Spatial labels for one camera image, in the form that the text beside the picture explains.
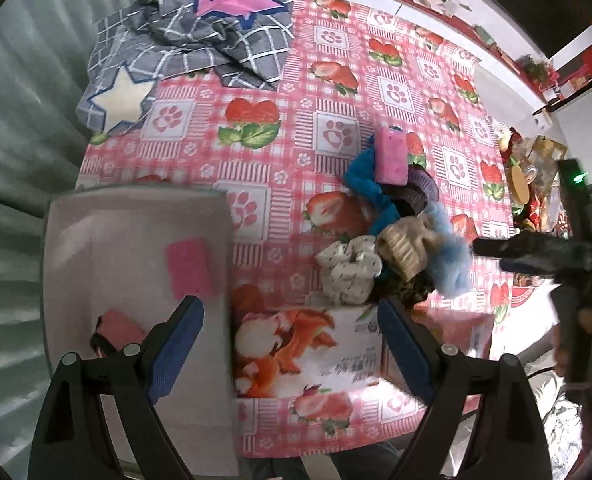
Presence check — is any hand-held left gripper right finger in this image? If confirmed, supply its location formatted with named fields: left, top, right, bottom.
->
left=377, top=297, right=549, bottom=480

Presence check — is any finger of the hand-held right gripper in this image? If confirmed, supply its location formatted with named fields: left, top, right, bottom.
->
left=472, top=236, right=574, bottom=262
left=499, top=258, right=576, bottom=278

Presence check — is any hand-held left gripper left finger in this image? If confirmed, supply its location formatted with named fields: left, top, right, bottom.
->
left=28, top=295, right=207, bottom=480

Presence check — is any light blue fluffy scrunchie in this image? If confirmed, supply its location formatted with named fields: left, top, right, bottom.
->
left=422, top=203, right=477, bottom=299

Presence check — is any beige scrunchie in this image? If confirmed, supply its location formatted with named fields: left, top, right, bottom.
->
left=376, top=216, right=444, bottom=281

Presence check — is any printed cardboard carton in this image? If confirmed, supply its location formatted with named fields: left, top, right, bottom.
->
left=231, top=304, right=495, bottom=402

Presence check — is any white plastic box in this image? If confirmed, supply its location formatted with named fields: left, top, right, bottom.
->
left=41, top=185, right=241, bottom=478

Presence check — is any salmon pink sponge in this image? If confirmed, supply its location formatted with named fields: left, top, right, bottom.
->
left=91, top=309, right=150, bottom=359

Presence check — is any jar with gold lid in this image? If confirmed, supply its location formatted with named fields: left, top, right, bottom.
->
left=507, top=161, right=540, bottom=207

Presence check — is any leopard print scrunchie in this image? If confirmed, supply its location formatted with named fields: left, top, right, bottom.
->
left=370, top=271, right=437, bottom=312

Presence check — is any bright pink sponge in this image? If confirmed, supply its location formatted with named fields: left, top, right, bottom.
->
left=167, top=239, right=217, bottom=302

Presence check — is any white refrigerator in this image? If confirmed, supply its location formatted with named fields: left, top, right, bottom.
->
left=550, top=25, right=592, bottom=183

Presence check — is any white dotted scrunchie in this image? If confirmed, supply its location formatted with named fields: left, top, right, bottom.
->
left=316, top=236, right=383, bottom=306

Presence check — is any purple scrunchie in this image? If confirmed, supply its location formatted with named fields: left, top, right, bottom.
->
left=388, top=165, right=441, bottom=217

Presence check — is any teal scrunchie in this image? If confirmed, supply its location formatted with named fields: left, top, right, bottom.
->
left=345, top=147, right=397, bottom=239

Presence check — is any silver foil sheet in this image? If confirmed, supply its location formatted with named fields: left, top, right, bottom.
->
left=523, top=337, right=585, bottom=480

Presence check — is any pink strawberry checked tablecloth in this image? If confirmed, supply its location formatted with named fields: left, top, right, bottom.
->
left=76, top=0, right=526, bottom=461

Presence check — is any grey plaid star blanket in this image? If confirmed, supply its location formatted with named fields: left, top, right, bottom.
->
left=76, top=0, right=295, bottom=136

